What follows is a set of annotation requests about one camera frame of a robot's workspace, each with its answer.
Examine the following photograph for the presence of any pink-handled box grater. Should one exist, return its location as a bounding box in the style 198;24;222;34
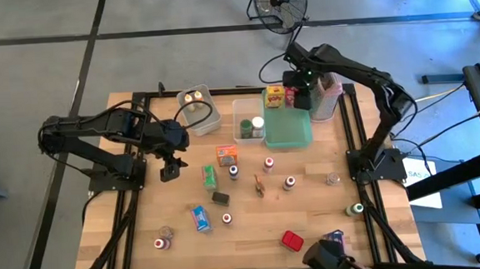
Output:
306;70;346;124

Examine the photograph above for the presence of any blue Rice Krispies box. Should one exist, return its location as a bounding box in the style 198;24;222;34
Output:
189;204;213;234

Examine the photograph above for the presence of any small clear glass jar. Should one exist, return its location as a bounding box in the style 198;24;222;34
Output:
158;225;175;242
325;171;342;187

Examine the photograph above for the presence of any yellow Corn Pops box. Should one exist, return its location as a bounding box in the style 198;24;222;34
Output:
263;84;287;110

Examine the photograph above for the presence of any yellow extension cord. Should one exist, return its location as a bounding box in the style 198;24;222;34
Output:
414;82;468;104

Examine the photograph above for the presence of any grey plastic bin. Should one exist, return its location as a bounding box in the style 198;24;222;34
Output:
174;82;223;139

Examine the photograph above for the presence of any white paper sheet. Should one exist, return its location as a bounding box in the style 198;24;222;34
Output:
402;155;443;212

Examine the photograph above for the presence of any dark green small box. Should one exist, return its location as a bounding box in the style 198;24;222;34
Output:
210;189;232;208

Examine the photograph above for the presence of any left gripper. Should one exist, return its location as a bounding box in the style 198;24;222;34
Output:
149;122;193;183

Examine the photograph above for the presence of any clear plastic container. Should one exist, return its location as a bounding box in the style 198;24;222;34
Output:
231;97;268;147

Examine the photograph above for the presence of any black floor fan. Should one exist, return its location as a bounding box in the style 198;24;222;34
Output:
244;0;313;55

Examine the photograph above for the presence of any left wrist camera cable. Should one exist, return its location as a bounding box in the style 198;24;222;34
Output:
172;97;216;132

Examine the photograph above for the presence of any teal plastic tray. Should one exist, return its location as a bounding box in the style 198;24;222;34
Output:
261;83;314;151

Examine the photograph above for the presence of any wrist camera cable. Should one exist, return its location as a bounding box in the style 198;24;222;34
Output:
257;51;291;87
172;97;216;132

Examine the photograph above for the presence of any green food colouring bottle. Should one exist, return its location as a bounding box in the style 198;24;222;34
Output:
344;202;365;218

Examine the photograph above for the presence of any dark blue cereal box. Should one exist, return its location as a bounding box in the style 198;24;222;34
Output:
321;229;348;247

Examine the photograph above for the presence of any blue metal bar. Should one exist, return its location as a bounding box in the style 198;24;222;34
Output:
421;72;466;86

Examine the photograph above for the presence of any small red box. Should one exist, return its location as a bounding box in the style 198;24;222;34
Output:
279;229;306;254

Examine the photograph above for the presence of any black metal beam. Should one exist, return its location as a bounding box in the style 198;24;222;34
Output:
403;152;480;202

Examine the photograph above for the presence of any green-lid spice jar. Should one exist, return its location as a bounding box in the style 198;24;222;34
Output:
238;118;254;140

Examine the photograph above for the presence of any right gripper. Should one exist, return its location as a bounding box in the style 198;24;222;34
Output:
281;68;313;112

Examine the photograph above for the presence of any orange Mini Wheats box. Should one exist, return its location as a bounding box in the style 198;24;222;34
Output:
215;144;239;167

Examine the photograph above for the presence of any black aluminium table frame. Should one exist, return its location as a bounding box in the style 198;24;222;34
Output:
63;65;428;269

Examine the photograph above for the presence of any white-lid spice jar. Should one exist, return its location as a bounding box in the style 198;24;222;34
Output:
250;115;266;140

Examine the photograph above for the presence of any red cereal box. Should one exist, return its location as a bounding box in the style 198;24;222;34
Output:
283;86;300;109

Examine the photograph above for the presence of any pink food colouring bottle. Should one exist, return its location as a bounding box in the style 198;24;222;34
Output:
262;157;277;175

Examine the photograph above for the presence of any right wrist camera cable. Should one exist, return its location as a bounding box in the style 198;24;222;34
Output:
257;51;291;87

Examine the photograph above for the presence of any green Apple Jacks box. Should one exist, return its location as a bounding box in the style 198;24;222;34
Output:
201;163;220;192

